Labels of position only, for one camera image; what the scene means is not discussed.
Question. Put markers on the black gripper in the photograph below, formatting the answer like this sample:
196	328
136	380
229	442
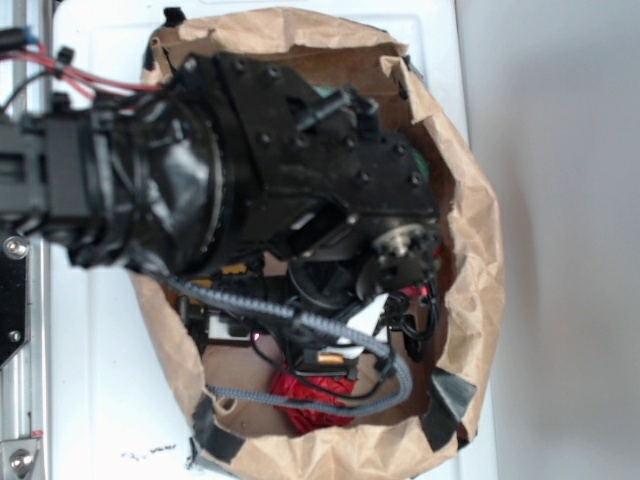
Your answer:
315	182

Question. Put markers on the red paper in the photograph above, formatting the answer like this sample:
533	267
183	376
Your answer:
305	421

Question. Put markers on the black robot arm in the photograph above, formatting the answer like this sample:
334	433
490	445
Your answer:
123	183

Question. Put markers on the green rubber ball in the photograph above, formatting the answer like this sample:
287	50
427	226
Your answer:
421	164

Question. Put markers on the teal terry cloth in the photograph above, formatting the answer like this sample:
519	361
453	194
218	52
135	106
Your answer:
323	91

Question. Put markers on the brown paper bag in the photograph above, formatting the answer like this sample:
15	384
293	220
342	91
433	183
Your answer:
252	441

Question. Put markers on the aluminium frame rail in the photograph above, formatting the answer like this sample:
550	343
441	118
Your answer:
25	446

